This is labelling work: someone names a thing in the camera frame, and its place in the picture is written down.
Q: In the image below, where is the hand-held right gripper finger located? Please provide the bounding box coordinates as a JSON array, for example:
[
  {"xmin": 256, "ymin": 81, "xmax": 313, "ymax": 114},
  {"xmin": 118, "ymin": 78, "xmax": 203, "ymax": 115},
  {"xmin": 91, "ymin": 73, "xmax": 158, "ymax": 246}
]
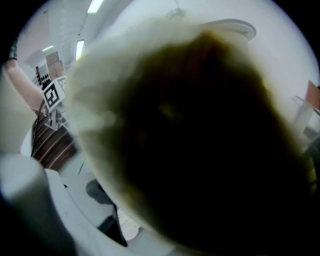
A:
[{"xmin": 44, "ymin": 169, "xmax": 118, "ymax": 229}]

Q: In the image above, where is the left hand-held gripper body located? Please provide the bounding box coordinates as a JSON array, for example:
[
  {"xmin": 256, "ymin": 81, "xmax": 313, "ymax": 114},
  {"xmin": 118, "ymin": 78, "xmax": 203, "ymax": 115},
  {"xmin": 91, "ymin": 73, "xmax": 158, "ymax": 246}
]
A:
[{"xmin": 42, "ymin": 75, "xmax": 69, "ymax": 132}]

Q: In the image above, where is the cream upholstered stool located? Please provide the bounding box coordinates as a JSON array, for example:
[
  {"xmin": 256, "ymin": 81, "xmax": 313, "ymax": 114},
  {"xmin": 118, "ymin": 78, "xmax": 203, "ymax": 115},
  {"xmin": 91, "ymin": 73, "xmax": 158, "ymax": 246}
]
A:
[{"xmin": 66, "ymin": 17, "xmax": 320, "ymax": 253}]

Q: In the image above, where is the white kidney-shaped desk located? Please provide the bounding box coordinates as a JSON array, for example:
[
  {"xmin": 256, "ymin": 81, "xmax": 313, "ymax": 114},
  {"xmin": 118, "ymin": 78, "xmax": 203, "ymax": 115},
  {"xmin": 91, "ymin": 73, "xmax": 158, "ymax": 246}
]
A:
[{"xmin": 199, "ymin": 18, "xmax": 257, "ymax": 45}]

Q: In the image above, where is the person's left forearm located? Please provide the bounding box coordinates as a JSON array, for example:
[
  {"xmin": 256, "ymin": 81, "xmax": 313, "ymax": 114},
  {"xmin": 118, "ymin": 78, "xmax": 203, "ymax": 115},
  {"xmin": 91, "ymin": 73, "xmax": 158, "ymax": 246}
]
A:
[{"xmin": 3, "ymin": 58, "xmax": 48, "ymax": 115}]

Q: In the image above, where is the dark wooden furniture piece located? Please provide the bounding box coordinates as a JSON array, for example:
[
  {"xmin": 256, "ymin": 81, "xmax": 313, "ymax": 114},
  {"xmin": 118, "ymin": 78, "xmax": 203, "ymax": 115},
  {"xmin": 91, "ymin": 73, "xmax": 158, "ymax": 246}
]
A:
[{"xmin": 31, "ymin": 113, "xmax": 78, "ymax": 171}]

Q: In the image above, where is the white vase with flowers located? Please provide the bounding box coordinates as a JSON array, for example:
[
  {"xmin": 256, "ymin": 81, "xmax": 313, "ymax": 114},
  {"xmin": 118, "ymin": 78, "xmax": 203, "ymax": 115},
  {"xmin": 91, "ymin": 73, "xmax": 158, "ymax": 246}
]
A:
[{"xmin": 166, "ymin": 7, "xmax": 187, "ymax": 20}]

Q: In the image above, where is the small desk with brown panel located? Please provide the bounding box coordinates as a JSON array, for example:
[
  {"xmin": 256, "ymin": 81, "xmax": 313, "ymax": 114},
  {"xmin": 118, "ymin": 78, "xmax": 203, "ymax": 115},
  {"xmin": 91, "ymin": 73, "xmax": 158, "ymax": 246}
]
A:
[{"xmin": 292, "ymin": 79, "xmax": 320, "ymax": 136}]

